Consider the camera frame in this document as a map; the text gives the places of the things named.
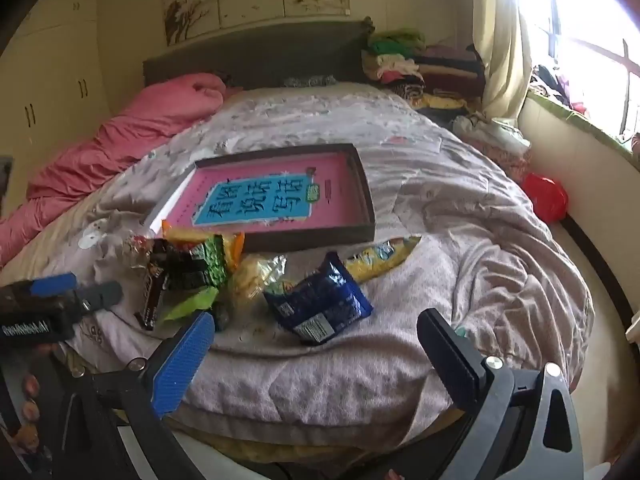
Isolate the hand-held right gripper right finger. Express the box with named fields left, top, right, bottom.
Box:
left=416, top=308, right=586, bottom=480

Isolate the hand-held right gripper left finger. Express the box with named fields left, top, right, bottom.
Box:
left=65, top=310, right=216, bottom=480

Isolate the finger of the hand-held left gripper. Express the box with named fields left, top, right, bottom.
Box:
left=29, top=272, right=79, bottom=299
left=75, top=280, right=124, bottom=312

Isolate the brown chocolate bar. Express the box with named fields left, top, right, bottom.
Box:
left=134, top=240, right=173, bottom=331

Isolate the clear packet with red print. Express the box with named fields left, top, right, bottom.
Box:
left=120, top=232, right=156, bottom=271

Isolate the clear packet of yellow biscuits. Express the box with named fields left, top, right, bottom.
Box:
left=227, top=255, right=288, bottom=307

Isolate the long orange bread packet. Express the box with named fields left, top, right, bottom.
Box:
left=160, top=220, right=247, bottom=276

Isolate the blue snack packet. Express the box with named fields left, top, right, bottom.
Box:
left=262, top=251, right=375, bottom=346

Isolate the shallow dark cardboard tray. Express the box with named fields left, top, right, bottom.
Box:
left=145, top=143, right=377, bottom=254

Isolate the person's left hand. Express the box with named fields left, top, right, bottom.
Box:
left=0, top=347, right=53, bottom=480

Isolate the pale floral quilt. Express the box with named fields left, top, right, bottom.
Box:
left=0, top=85, right=596, bottom=436

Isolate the black carved wooden furniture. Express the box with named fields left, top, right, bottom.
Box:
left=0, top=155, right=16, bottom=216

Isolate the pink duvet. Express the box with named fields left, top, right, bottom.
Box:
left=0, top=72, right=228, bottom=266

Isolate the pink book with blue label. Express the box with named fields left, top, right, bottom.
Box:
left=162, top=152, right=366, bottom=237

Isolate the red plastic bag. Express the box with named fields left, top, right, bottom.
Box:
left=520, top=172, right=570, bottom=226

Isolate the cream wardrobe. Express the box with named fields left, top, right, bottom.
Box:
left=0, top=0, right=111, bottom=161

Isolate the floral cloth bag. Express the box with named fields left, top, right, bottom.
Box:
left=462, top=112, right=532, bottom=181

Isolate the green windowsill cushion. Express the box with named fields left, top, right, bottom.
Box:
left=525, top=89, right=640, bottom=157

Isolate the pile of folded clothes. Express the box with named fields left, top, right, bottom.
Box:
left=360, top=27, right=488, bottom=111

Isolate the grey padded headboard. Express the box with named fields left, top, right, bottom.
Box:
left=142, top=20, right=373, bottom=93

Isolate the clothes heap on windowsill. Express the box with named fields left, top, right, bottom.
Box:
left=530, top=62, right=591, bottom=116

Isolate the dark patterned pillow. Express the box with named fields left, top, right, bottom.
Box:
left=284, top=74, right=337, bottom=89

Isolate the cream curtain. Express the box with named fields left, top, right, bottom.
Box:
left=472, top=0, right=546, bottom=121

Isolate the window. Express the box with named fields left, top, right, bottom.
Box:
left=515, top=0, right=640, bottom=146

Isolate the flower branch wall painting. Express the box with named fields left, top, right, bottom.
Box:
left=161, top=0, right=222, bottom=47

